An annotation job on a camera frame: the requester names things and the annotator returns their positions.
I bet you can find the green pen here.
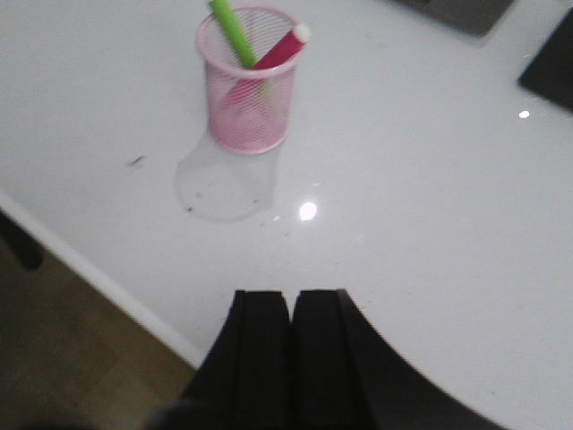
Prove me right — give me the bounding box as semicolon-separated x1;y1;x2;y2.
208;0;271;101

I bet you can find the grey open laptop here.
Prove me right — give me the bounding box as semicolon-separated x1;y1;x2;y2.
396;0;513;37

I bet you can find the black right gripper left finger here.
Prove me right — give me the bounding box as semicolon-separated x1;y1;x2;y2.
183;290;290;429

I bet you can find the black mouse pad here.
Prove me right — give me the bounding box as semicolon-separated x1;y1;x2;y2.
517;8;572;111

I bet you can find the pink mesh pen holder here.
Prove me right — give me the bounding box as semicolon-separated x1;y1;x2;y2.
196;4;304;155

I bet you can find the red pen white cap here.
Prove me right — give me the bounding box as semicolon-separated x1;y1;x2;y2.
224;23;311;105

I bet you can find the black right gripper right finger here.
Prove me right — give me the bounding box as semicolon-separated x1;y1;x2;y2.
292;289;496;429

